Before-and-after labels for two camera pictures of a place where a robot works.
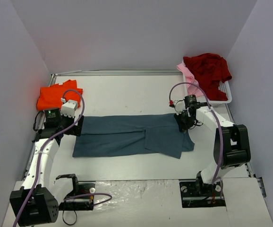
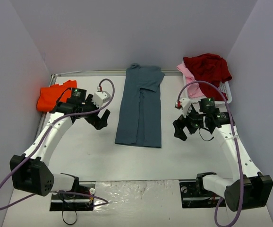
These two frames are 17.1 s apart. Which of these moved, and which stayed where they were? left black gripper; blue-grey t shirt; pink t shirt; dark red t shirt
Moved: blue-grey t shirt; left black gripper
Stayed: dark red t shirt; pink t shirt
